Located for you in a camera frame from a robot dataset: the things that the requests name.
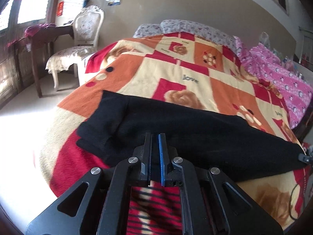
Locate black pants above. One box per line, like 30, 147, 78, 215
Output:
77, 91, 305, 182

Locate pink penguin quilt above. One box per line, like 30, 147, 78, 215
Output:
234, 36, 312, 129

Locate orange red patterned blanket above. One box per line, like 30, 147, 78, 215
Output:
39, 32, 310, 234

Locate floral grey pillow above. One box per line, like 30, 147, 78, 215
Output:
160, 20, 236, 52
133, 24, 163, 38

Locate white ornate chair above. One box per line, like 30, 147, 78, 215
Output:
46, 5, 104, 91

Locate dark wooden door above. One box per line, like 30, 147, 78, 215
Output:
1, 27, 23, 108

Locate dark wooden table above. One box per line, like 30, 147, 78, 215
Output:
11, 24, 74, 98

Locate magenta cloth on table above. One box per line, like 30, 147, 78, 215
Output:
7, 23, 56, 47

